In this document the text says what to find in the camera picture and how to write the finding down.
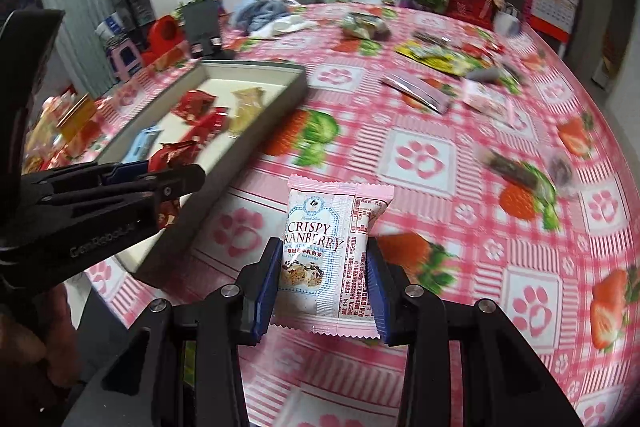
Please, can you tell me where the purple plastic stool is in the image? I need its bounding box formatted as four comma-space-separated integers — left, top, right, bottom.
106, 38, 143, 82

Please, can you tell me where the blue cloth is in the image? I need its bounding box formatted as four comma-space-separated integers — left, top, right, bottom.
230, 0, 290, 36

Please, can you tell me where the yellow green snack bag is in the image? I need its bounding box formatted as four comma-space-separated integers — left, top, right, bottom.
395, 41, 484, 77

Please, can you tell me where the clear packet dark snack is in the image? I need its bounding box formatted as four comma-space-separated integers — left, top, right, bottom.
540, 146, 582, 198

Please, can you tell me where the gold snack packet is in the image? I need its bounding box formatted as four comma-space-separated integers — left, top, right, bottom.
229, 87, 265, 136

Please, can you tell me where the long red snack bar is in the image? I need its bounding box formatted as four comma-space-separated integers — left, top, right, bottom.
181, 107, 229, 146

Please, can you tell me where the white cloth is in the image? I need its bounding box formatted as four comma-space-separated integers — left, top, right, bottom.
248, 14, 319, 40

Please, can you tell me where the dark snack packet far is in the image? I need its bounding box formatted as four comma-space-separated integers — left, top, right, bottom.
412, 30, 454, 48

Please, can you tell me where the crumpled silver snack bag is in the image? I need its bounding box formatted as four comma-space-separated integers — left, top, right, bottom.
340, 12, 392, 41

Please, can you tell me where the small green plant left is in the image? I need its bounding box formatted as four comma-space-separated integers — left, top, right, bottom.
170, 0, 224, 22

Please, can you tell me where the small red snack packet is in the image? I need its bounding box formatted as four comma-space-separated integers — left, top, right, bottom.
149, 141, 200, 230

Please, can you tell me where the light blue snack bar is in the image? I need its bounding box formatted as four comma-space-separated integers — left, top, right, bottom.
122, 126, 162, 164

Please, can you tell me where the pink flat snack packet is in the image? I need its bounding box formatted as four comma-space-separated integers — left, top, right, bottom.
381, 70, 451, 115

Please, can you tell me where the crispy cranberry snack packet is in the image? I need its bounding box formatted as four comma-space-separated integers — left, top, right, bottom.
272, 176, 394, 338

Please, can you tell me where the black phone stand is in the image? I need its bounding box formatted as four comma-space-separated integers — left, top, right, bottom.
181, 0, 235, 60

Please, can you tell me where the pink strawberry tablecloth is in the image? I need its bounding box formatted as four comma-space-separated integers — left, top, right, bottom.
85, 4, 639, 426

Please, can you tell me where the left hand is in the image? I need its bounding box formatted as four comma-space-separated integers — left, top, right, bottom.
1, 284, 79, 387

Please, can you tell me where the grey silver snack stick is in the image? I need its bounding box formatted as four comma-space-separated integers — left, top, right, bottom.
464, 66, 501, 83

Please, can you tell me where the white shallow box tray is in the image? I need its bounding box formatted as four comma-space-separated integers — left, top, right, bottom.
96, 60, 308, 287

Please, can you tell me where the red plastic stool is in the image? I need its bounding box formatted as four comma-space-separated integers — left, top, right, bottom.
141, 15, 184, 66

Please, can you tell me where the brown chocolate bar wrapper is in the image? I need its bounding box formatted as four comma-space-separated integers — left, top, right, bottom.
474, 145, 539, 193

